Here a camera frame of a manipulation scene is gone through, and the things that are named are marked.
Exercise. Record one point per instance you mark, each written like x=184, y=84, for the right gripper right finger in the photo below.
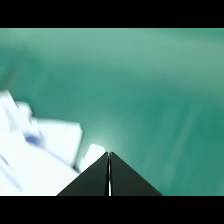
x=128, y=181

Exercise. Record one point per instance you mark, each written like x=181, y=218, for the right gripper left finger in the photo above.
x=95, y=181

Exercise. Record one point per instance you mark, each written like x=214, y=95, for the light blue shirt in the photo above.
x=40, y=160

